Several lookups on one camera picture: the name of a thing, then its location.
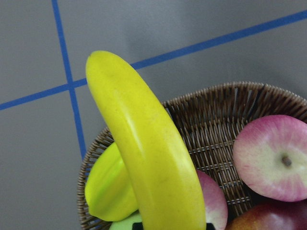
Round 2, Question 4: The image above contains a yellow banana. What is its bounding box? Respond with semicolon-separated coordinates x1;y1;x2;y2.
86;51;206;230

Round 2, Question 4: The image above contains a brown wicker basket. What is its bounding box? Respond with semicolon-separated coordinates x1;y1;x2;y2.
81;82;307;215

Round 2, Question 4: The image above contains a yellow starfruit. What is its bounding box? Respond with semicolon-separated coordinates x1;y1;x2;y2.
84;143;138;222

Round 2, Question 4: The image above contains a green pear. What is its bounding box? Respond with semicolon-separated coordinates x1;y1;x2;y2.
109;211;143;230

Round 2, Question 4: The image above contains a pink apple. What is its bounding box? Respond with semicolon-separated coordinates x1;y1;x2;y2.
233;115;307;202

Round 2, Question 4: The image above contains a red mango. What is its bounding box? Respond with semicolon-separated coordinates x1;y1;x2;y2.
226;201;307;230

